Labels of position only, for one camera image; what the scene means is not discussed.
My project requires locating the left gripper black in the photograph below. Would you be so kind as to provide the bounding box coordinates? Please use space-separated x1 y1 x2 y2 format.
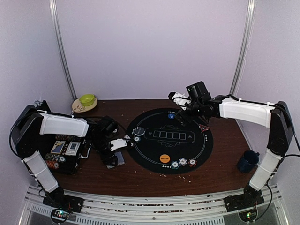
90 136 118 166

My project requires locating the blue small blind button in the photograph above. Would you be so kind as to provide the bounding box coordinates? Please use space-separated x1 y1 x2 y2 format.
167 113 176 120

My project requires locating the blue backed card deck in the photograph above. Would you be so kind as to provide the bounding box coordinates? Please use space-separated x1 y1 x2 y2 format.
106 152 125 169

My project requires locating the blue green chip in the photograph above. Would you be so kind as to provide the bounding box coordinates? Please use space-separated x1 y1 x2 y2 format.
134 136 141 142

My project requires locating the clear dealer button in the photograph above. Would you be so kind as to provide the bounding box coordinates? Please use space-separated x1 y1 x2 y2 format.
134 127 145 136

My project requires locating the orange chip bottom mat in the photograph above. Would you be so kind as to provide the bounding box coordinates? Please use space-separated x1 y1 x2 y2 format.
188 159 197 167

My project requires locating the blue white chip bottom mat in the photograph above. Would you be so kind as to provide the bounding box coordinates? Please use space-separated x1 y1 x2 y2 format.
178 158 188 166

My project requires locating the green chip bottom mat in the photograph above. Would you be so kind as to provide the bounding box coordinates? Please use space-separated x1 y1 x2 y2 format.
171 161 180 169

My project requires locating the orange big blind button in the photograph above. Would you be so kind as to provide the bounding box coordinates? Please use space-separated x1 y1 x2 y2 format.
159 154 170 164

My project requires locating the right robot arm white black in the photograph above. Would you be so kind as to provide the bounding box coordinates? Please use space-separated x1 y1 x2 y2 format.
169 92 297 207

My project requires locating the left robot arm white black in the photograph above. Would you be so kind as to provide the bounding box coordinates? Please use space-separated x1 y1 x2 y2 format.
9 105 121 208

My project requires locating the boxed card deck white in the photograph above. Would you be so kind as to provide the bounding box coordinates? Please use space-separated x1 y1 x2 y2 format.
65 142 81 156

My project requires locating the green plastic bowl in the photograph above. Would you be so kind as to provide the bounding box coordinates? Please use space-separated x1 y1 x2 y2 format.
79 94 95 106

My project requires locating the black poker set case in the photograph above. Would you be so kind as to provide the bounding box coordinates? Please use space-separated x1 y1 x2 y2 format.
35 100 92 175

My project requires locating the boxed card deck gold blue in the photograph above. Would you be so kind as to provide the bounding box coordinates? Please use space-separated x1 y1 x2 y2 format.
50 141 66 154

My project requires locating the green chip row in case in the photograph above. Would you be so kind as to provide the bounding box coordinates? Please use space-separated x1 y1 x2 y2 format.
45 153 66 163

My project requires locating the round black poker mat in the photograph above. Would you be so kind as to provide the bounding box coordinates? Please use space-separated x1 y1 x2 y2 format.
127 108 213 174

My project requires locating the orange chip row in case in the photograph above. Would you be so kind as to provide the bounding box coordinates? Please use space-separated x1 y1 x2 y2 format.
46 160 59 170

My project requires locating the dark blue mug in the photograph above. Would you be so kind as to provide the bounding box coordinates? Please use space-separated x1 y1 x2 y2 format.
237 150 260 173

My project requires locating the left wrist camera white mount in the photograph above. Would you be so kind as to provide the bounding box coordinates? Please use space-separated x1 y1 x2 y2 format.
110 138 128 151

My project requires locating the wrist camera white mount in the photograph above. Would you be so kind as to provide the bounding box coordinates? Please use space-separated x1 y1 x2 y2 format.
110 138 128 151
168 92 191 107

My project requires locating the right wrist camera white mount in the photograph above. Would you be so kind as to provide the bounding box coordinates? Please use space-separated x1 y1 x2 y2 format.
168 92 191 107

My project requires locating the right aluminium frame post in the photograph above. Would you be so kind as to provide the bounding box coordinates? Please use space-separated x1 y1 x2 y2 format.
229 0 256 95

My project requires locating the aluminium frame post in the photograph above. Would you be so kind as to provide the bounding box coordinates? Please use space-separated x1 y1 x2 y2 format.
229 0 256 95
49 0 77 100

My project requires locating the aluminium front rail frame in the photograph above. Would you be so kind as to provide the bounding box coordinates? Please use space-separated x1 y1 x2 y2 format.
17 185 289 225

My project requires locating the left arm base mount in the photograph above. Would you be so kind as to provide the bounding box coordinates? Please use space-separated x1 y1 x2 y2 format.
43 186 84 213

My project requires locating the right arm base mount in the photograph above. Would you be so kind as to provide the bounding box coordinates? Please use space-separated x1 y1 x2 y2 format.
224 185 264 212

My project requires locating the left aluminium frame post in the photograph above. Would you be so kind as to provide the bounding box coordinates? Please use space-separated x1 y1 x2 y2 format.
49 0 77 100

